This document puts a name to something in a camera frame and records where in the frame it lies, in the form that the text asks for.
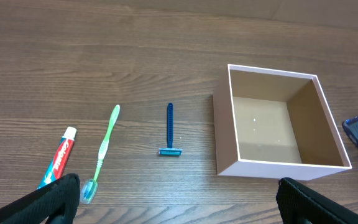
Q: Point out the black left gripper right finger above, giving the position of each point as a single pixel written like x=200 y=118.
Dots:
x=298 y=204

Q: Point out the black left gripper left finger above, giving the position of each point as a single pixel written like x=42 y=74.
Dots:
x=56 y=202

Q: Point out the green toothbrush with cap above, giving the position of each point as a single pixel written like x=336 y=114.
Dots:
x=91 y=185

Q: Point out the white cardboard box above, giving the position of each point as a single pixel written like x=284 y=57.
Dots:
x=274 y=124

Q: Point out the blue disposable razor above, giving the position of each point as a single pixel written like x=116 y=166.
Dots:
x=170 y=150

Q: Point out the red Colgate toothpaste tube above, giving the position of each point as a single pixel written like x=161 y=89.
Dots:
x=59 y=161

